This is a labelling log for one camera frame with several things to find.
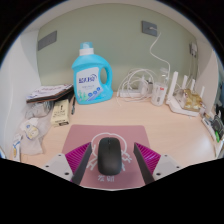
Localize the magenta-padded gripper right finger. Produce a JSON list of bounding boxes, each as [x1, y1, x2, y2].
[[133, 142, 183, 185]]

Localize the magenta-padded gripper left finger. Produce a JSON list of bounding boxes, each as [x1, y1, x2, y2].
[[42, 141, 93, 186]]

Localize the black computer mouse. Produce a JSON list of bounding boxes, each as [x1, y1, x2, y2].
[[97, 136, 123, 176]]

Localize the pink mouse pad cartoon print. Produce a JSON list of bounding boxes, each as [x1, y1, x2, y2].
[[61, 124, 152, 190]]

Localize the clear plastic bag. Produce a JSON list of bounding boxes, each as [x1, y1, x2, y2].
[[20, 101, 52, 156]]

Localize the white sachet yellow print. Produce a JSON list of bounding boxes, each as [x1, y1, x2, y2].
[[11, 133, 23, 162]]

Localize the small yellow box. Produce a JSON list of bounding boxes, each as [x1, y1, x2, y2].
[[50, 98, 71, 128]]

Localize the black pen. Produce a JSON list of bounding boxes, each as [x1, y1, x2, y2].
[[70, 96, 77, 116]]

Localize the small green packet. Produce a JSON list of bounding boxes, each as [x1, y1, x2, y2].
[[214, 129, 221, 144]]

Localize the white router with antennas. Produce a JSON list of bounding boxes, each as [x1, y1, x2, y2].
[[165, 70, 208, 118]]

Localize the grey pouch green trim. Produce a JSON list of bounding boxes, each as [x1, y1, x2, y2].
[[211, 114, 224, 134]]

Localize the clear plastic bottle white label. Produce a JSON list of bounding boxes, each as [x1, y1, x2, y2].
[[150, 67, 169, 107]]

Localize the stack of magazines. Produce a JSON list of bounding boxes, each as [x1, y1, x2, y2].
[[25, 83, 74, 104]]

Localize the blue detergent bottle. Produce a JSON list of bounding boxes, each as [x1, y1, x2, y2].
[[71, 41, 114, 106]]

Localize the white power strip with cables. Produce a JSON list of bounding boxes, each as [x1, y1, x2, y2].
[[116, 68, 154, 101]]

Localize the white cable from wall socket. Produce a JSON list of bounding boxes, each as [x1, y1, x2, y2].
[[148, 29, 172, 73]]

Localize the white wall power adapter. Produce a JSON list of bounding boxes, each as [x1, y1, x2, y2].
[[189, 41, 198, 58]]

